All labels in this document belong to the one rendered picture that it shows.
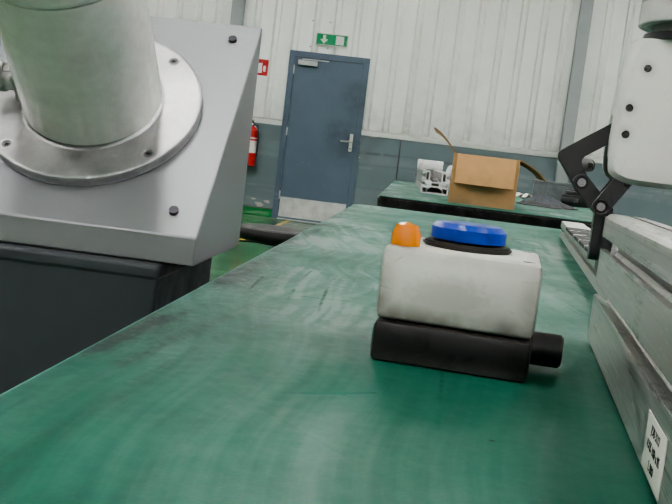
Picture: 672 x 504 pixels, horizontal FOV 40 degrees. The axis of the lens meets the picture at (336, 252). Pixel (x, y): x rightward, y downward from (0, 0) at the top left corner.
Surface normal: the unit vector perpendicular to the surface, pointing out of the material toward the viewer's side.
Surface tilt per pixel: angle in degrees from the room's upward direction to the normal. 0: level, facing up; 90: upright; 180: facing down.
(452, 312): 90
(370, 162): 90
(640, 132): 92
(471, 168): 63
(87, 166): 45
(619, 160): 94
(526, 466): 0
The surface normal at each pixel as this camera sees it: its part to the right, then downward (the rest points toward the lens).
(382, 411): 0.12, -0.99
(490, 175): -0.07, -0.28
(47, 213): 0.03, -0.63
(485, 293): -0.19, 0.08
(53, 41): 0.03, 0.77
